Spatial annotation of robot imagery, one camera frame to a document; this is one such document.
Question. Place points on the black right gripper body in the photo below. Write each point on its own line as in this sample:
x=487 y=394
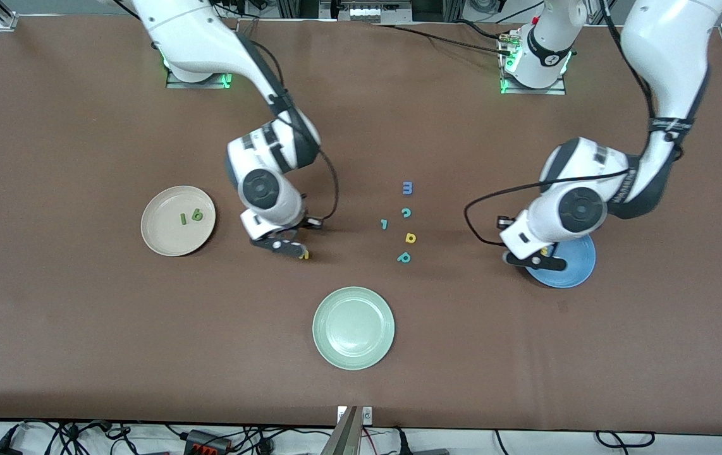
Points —
x=303 y=227

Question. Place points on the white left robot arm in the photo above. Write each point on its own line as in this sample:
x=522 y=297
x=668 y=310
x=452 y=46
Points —
x=671 y=38

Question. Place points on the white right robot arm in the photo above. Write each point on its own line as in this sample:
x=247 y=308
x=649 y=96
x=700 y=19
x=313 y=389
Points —
x=196 y=31

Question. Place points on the blue plate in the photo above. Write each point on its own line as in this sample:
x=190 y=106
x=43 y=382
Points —
x=579 y=265

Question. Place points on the teal foam letter p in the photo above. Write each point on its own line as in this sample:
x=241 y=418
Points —
x=408 y=256

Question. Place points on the brown table cover sheet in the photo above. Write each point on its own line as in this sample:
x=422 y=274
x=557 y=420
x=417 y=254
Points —
x=361 y=126

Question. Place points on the pale green plate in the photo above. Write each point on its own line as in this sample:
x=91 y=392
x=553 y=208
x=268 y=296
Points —
x=353 y=328

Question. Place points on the beige brown plate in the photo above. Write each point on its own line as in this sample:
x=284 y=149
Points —
x=171 y=237

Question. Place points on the silver control device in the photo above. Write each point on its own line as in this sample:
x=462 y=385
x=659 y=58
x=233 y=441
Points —
x=367 y=11

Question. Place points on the black power plug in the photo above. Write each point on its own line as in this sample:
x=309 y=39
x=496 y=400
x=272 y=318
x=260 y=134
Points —
x=402 y=442

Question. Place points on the black power strip red switches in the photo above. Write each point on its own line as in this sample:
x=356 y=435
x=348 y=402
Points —
x=206 y=440

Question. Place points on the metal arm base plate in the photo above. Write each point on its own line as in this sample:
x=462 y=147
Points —
x=209 y=83
x=557 y=90

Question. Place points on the white post bracket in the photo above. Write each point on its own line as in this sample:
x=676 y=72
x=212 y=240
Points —
x=367 y=414

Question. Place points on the grey metal camera post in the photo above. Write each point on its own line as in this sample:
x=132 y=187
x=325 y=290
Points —
x=343 y=436

